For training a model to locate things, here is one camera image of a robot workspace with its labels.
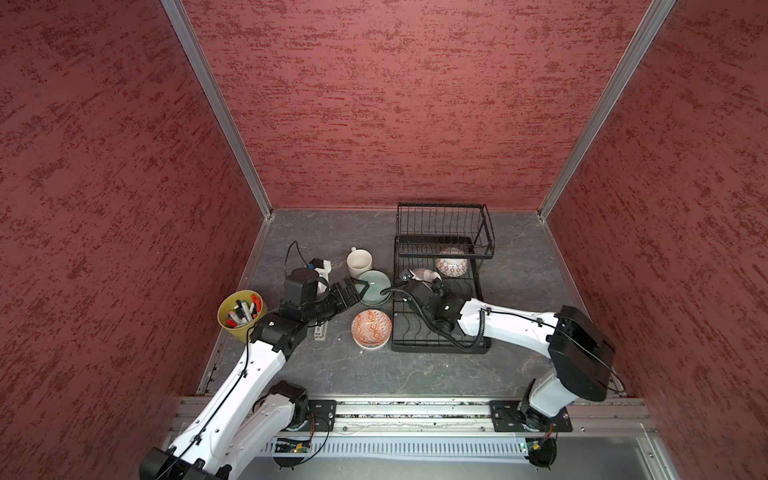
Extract teal line pattern bowl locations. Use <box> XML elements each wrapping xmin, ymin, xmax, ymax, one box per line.
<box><xmin>357</xmin><ymin>270</ymin><xmax>392</xmax><ymax>307</ymax></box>

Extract white ceramic mug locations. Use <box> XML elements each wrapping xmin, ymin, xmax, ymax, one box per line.
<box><xmin>346</xmin><ymin>247</ymin><xmax>373</xmax><ymax>279</ymax></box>

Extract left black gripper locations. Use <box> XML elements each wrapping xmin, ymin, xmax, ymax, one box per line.
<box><xmin>303</xmin><ymin>277</ymin><xmax>369</xmax><ymax>324</ymax></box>

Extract orange pattern bowl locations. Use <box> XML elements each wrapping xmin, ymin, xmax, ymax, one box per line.
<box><xmin>351</xmin><ymin>309</ymin><xmax>393</xmax><ymax>345</ymax></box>

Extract black wire dish rack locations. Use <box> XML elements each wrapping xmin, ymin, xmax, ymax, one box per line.
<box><xmin>391</xmin><ymin>202</ymin><xmax>495</xmax><ymax>354</ymax></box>

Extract yellow cup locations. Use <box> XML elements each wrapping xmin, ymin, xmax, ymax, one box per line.
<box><xmin>217</xmin><ymin>290</ymin><xmax>267</xmax><ymax>343</ymax></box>

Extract aluminium front rail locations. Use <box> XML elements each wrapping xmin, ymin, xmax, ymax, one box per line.
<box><xmin>333</xmin><ymin>396</ymin><xmax>658</xmax><ymax>437</ymax></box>

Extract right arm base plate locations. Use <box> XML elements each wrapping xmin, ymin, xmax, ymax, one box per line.
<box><xmin>488</xmin><ymin>400</ymin><xmax>573</xmax><ymax>433</ymax></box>

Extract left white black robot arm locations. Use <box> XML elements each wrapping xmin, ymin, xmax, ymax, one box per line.
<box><xmin>139</xmin><ymin>268</ymin><xmax>370</xmax><ymax>479</ymax></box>

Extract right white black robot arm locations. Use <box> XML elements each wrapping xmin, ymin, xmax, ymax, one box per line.
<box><xmin>394</xmin><ymin>279</ymin><xmax>615</xmax><ymax>431</ymax></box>

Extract pink striped bowl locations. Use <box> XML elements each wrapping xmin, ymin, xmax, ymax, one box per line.
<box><xmin>412</xmin><ymin>268</ymin><xmax>442</xmax><ymax>283</ymax></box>

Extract blue triangle pattern bowl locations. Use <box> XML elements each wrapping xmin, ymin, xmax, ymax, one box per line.
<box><xmin>435</xmin><ymin>247</ymin><xmax>469</xmax><ymax>278</ymax></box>

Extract markers in yellow cup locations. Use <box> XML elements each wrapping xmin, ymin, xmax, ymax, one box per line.
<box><xmin>219</xmin><ymin>291</ymin><xmax>266</xmax><ymax>329</ymax></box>

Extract white bottom bowl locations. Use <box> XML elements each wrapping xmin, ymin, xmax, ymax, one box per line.
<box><xmin>355</xmin><ymin>342</ymin><xmax>389</xmax><ymax>351</ymax></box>

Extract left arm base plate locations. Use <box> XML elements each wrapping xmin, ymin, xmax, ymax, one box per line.
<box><xmin>299</xmin><ymin>399</ymin><xmax>338</xmax><ymax>432</ymax></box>

